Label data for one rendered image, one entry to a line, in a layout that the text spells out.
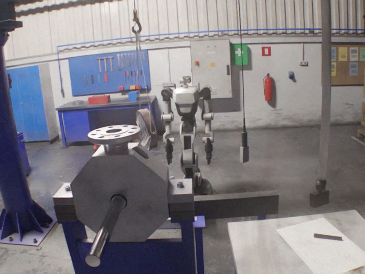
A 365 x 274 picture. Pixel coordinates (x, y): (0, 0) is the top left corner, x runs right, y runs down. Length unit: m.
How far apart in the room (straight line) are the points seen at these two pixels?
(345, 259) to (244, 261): 0.45
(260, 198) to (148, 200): 0.78
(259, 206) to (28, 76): 5.93
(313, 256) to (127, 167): 0.95
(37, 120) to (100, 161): 5.70
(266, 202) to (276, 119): 5.05
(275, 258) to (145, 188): 0.68
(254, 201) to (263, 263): 0.65
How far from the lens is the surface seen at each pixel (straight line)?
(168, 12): 6.72
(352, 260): 1.52
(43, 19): 7.54
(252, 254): 1.48
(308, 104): 7.12
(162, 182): 1.47
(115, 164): 1.47
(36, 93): 7.03
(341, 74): 7.32
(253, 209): 2.02
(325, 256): 1.51
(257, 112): 6.84
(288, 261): 1.45
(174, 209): 1.54
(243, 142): 2.38
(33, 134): 7.28
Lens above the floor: 1.77
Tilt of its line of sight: 15 degrees down
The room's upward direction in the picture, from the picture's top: 4 degrees counter-clockwise
